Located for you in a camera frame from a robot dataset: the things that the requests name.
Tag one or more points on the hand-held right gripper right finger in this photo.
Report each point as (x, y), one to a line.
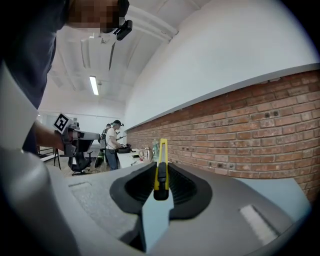
(212, 225)

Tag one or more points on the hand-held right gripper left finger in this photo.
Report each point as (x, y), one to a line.
(112, 200)

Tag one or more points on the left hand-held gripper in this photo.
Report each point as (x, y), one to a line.
(61, 122)

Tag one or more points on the yellow black utility knife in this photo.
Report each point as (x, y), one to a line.
(160, 187)

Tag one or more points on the person's left forearm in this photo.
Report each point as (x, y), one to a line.
(46, 136)

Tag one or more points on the black office chair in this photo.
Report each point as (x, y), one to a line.
(80, 160)

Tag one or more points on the black green bag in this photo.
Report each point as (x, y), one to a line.
(100, 160)

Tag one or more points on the long white table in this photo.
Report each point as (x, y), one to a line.
(127, 160)

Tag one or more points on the ceiling light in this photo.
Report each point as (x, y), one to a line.
(94, 85)

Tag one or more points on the steel kettle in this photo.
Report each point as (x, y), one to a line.
(145, 153)

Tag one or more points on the green spray bottle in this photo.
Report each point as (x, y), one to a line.
(155, 150)

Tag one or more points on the person's torso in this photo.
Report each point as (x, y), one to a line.
(27, 50)

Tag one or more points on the person's head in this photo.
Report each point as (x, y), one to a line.
(90, 12)

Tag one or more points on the black head camera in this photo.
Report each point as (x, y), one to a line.
(123, 30)

